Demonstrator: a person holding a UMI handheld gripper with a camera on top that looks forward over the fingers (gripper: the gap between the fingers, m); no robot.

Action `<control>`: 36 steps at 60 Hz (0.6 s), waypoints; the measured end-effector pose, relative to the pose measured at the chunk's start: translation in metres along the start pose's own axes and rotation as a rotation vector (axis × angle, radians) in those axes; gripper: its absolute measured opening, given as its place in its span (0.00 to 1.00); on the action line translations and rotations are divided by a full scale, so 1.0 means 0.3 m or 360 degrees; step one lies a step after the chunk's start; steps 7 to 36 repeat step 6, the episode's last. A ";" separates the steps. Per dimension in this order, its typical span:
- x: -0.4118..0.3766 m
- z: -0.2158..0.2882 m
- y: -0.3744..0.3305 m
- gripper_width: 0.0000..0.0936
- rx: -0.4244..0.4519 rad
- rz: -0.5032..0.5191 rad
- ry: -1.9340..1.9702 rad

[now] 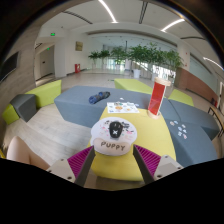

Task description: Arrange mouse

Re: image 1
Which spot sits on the brown wall plaque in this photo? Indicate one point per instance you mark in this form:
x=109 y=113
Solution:
x=79 y=46

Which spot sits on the green exit sign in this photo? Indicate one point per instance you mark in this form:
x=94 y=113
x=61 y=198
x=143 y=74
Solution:
x=52 y=34

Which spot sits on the long grey upholstered bench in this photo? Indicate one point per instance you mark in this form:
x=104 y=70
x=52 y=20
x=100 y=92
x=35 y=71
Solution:
x=76 y=106

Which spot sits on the red panel column wooden ends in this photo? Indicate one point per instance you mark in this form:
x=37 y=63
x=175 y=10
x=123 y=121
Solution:
x=156 y=98

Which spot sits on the dark wall screen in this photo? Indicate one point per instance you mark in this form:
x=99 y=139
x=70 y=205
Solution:
x=9 y=66

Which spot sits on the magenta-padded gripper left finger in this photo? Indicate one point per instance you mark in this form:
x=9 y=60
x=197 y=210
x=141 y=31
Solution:
x=63 y=168

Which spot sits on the grey door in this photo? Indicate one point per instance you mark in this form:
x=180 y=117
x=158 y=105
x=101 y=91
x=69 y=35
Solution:
x=46 y=63

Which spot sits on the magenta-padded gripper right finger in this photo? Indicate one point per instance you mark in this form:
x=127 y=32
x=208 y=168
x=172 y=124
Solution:
x=166 y=166

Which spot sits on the ceiling light strips group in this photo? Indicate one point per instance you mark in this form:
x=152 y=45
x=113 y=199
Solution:
x=108 y=11

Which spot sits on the person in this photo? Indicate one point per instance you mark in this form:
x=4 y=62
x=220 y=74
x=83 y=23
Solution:
x=23 y=153

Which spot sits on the red fire extinguisher box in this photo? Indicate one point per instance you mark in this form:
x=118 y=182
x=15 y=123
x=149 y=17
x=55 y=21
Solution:
x=77 y=68

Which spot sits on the white sticker sheet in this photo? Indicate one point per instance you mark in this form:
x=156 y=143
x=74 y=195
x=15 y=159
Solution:
x=121 y=107

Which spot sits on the dark blue folded umbrella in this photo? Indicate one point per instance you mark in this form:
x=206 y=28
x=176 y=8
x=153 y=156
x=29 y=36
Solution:
x=98 y=97

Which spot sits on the lime green upholstered bench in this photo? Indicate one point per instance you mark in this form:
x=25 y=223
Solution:
x=181 y=97
x=131 y=85
x=46 y=93

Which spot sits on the small loose stickers group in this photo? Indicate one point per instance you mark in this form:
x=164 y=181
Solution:
x=180 y=128

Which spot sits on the wooden frame chair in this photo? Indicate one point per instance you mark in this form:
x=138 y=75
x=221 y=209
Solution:
x=216 y=115

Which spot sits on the dark grey ottoman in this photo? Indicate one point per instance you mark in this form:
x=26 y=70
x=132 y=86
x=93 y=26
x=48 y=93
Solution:
x=25 y=106

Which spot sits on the potted green plants group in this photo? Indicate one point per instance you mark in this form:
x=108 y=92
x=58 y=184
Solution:
x=140 y=55

